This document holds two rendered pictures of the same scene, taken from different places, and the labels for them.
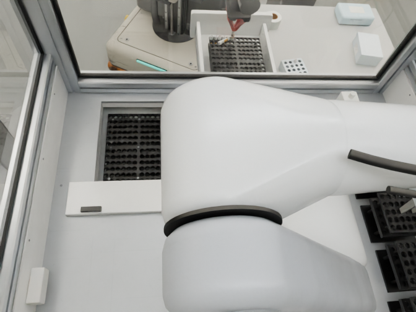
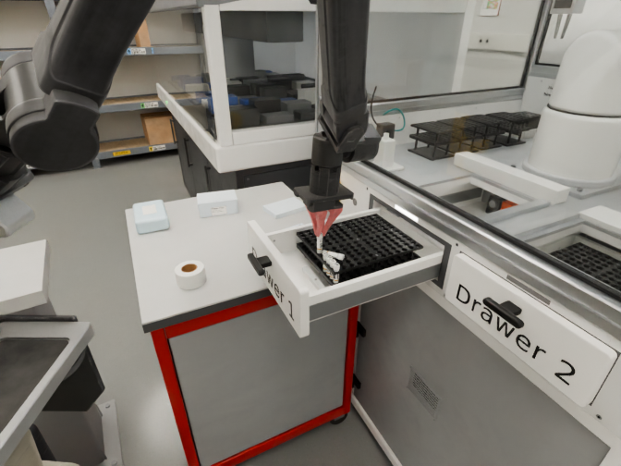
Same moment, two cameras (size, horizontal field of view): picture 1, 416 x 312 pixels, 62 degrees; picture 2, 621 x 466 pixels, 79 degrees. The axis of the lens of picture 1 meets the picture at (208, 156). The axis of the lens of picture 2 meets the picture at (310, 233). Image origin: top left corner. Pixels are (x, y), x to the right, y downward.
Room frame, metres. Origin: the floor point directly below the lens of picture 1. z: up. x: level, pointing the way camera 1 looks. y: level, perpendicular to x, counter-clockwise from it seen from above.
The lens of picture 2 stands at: (1.09, 0.65, 1.33)
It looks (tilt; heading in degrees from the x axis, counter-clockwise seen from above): 30 degrees down; 258
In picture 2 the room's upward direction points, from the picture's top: straight up
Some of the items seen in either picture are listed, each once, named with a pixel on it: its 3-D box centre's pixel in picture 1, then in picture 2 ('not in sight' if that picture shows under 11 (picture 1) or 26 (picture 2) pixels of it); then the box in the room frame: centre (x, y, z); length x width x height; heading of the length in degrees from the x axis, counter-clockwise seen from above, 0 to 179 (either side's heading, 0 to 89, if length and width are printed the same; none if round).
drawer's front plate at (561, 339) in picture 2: not in sight; (513, 319); (0.64, 0.24, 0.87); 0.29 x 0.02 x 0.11; 104
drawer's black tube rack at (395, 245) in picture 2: not in sight; (357, 251); (0.84, -0.03, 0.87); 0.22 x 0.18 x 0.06; 14
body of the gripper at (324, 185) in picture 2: not in sight; (324, 181); (0.92, 0.00, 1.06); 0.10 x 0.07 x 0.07; 15
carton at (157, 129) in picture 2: not in sight; (164, 127); (1.82, -3.83, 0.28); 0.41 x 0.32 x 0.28; 18
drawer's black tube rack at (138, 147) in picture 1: (139, 152); not in sight; (0.45, 0.19, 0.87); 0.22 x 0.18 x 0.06; 14
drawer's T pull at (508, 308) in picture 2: not in sight; (507, 310); (0.67, 0.25, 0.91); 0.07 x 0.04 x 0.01; 104
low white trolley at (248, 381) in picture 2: not in sight; (243, 323); (1.11, -0.39, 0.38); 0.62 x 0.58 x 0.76; 104
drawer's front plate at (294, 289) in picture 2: not in sight; (274, 272); (1.03, 0.02, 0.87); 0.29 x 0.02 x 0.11; 104
